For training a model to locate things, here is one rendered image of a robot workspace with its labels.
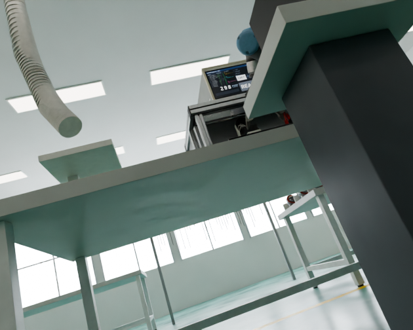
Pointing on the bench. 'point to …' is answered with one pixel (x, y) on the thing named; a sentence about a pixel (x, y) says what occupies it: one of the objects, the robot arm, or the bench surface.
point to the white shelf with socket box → (81, 161)
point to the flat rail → (223, 114)
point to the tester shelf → (209, 107)
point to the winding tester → (205, 93)
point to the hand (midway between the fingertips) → (265, 125)
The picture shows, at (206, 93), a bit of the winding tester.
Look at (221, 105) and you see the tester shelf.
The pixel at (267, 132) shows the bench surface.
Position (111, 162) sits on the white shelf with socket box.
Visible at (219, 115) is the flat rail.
